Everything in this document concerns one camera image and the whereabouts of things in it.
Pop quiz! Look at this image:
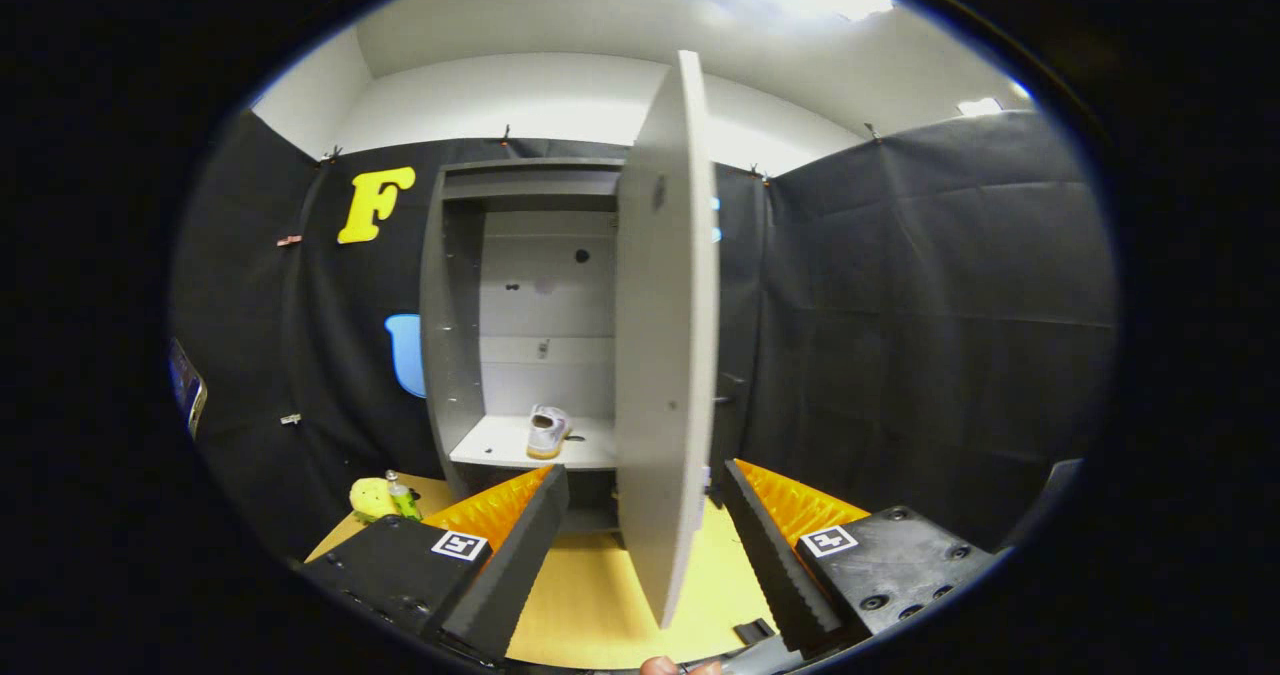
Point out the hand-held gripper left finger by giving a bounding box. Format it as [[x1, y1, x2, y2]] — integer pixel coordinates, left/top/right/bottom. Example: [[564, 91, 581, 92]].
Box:
[[295, 463, 571, 664]]

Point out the grey slanted bar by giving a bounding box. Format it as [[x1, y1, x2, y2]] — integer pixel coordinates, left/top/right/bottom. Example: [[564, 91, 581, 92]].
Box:
[[1000, 458, 1086, 552]]

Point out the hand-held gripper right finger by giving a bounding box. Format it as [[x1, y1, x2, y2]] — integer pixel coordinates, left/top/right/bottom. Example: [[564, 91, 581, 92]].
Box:
[[722, 458, 1001, 656]]

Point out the dark blue framed board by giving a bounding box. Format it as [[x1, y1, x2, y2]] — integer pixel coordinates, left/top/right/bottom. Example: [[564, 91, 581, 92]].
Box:
[[168, 337, 208, 438]]

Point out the yellow plush toy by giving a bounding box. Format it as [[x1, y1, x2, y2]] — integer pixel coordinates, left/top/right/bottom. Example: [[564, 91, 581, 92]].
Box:
[[348, 477, 401, 524]]

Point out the beige shoe cabinet door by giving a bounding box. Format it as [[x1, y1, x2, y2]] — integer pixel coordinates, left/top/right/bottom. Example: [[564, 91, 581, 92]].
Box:
[[615, 50, 721, 628]]

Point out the white shoe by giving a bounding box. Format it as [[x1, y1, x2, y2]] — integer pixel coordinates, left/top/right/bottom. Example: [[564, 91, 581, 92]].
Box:
[[526, 405, 573, 461]]

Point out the black backdrop cloth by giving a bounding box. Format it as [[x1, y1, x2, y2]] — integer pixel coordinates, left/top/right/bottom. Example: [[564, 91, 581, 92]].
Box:
[[170, 110, 1119, 566]]

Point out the grey shoe cabinet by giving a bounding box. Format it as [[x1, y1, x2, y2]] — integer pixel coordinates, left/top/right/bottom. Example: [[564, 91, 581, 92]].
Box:
[[420, 158, 641, 546]]

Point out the green drink bottle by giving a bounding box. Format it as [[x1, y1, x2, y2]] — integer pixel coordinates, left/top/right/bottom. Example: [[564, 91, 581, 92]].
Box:
[[385, 470, 423, 521]]

